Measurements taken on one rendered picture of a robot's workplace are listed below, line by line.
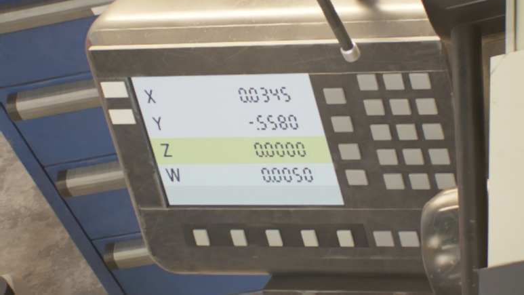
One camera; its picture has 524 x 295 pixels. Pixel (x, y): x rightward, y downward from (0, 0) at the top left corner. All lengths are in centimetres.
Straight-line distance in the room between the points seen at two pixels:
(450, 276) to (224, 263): 93
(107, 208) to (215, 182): 127
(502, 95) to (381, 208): 101
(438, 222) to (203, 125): 86
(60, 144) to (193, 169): 119
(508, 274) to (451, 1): 27
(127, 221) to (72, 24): 34
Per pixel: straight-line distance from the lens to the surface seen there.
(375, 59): 220
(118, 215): 360
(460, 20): 143
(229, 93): 227
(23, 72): 343
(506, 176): 123
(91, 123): 347
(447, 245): 145
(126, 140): 234
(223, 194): 233
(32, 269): 411
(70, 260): 409
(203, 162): 232
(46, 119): 348
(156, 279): 368
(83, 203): 359
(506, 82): 127
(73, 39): 337
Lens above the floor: 274
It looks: 42 degrees down
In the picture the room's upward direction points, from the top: 30 degrees counter-clockwise
